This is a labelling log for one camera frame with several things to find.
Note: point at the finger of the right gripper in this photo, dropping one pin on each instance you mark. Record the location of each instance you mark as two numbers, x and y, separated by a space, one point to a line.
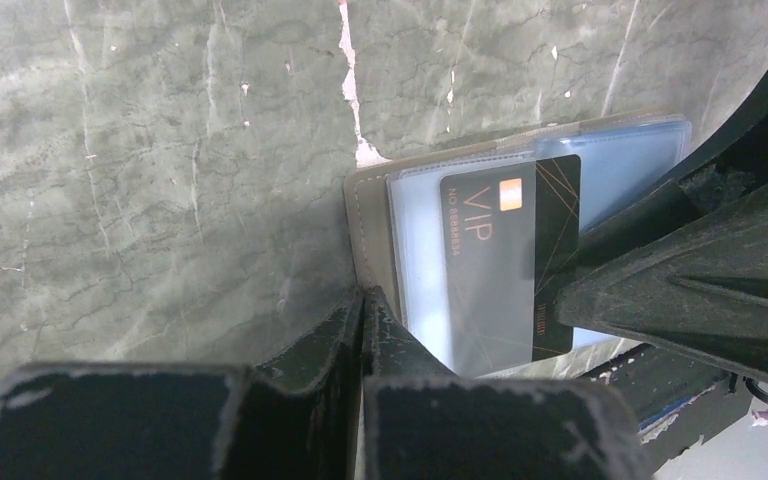
730 165

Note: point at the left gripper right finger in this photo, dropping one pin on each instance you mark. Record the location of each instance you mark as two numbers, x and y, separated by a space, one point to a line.
421 421

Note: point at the beige card holder wallet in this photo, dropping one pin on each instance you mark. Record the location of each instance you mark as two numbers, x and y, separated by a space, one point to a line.
397 225

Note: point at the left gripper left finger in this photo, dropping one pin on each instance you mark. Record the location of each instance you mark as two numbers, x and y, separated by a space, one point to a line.
294 416

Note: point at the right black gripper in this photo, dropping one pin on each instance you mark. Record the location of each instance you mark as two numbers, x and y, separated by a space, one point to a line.
701 291

